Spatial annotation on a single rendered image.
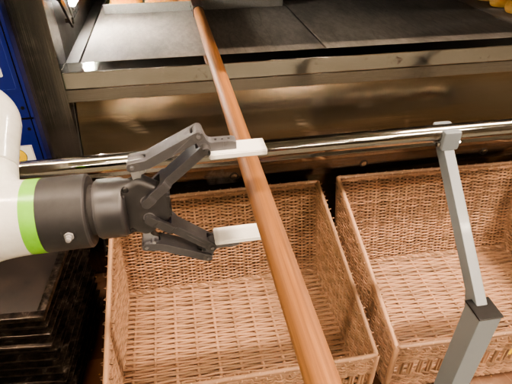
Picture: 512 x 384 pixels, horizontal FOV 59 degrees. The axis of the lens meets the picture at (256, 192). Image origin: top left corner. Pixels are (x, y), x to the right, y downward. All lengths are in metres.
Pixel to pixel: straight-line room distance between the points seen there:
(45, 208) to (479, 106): 1.12
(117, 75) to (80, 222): 0.57
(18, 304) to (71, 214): 0.45
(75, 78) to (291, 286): 0.77
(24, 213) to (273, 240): 0.28
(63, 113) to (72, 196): 0.58
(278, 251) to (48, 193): 0.27
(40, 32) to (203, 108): 0.38
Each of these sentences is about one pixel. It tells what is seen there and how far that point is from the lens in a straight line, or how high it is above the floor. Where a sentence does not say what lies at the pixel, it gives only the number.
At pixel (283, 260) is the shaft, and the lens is 0.48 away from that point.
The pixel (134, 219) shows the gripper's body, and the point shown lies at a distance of 0.59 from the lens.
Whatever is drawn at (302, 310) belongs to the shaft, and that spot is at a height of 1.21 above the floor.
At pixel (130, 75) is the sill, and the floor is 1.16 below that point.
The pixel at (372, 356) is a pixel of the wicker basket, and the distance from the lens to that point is 1.00.
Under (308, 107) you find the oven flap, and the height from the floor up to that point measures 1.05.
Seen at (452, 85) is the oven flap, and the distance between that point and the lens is 1.32.
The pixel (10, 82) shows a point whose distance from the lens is 1.09.
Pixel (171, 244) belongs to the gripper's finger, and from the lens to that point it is 0.62.
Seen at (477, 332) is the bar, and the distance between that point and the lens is 0.86.
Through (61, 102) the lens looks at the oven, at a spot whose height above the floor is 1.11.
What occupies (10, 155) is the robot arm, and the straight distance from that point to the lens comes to 0.63.
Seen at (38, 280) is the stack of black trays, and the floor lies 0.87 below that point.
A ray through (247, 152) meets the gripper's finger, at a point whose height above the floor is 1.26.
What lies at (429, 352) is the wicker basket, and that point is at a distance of 1.09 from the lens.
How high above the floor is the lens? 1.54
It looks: 36 degrees down
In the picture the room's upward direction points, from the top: straight up
